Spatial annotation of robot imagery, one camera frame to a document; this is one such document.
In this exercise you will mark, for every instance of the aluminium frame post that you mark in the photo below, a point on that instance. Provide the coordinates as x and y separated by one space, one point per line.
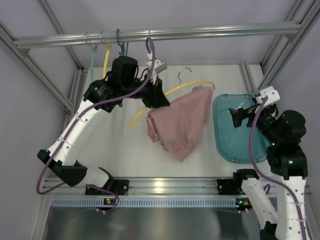
56 68
282 48

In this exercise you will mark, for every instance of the pink trousers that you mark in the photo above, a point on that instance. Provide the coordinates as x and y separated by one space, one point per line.
178 128

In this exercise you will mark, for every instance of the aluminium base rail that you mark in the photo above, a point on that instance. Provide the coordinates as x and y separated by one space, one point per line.
151 186

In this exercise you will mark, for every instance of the yellow hanger with trousers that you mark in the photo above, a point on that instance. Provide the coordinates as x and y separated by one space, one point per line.
138 118

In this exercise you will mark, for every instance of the aluminium hanging rail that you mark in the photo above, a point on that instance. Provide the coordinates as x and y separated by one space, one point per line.
253 29

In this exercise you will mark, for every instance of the aluminium frame post left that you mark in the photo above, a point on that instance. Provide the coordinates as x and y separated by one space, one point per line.
56 68

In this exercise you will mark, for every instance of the teal transparent plastic bin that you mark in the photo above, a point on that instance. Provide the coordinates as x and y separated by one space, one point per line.
232 143

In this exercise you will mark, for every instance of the light blue hanger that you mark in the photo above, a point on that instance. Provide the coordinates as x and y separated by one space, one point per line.
148 42

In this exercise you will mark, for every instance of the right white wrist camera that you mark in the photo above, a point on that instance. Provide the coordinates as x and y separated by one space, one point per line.
271 94

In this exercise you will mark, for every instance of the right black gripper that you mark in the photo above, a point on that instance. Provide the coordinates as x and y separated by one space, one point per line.
249 115

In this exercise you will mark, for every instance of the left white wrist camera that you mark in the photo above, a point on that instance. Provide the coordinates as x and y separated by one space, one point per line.
159 66

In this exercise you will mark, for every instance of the dark teal hanger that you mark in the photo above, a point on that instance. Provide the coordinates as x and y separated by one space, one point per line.
123 46

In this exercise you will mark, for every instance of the aluminium frame post right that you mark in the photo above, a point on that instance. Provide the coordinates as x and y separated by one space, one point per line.
282 48

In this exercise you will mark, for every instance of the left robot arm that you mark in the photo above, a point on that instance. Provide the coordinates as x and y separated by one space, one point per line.
101 97

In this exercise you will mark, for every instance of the green hanger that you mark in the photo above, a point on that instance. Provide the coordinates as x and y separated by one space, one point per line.
94 52

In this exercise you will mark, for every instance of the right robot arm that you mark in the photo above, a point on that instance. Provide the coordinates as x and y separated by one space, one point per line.
278 201

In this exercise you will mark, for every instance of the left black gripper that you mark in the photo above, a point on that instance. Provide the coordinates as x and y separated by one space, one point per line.
155 94

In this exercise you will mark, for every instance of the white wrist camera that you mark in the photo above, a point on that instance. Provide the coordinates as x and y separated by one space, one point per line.
159 66
271 94

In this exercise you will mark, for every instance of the slotted grey cable duct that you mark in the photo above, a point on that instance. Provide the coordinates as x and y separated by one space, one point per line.
145 202

